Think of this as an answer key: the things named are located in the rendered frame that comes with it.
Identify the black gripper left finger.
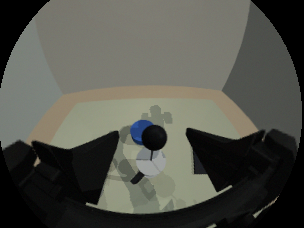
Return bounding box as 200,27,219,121
31,130,119,205

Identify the dark blue short cylinder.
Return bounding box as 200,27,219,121
129,121,153,146

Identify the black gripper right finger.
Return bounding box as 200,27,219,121
185,127,265,193

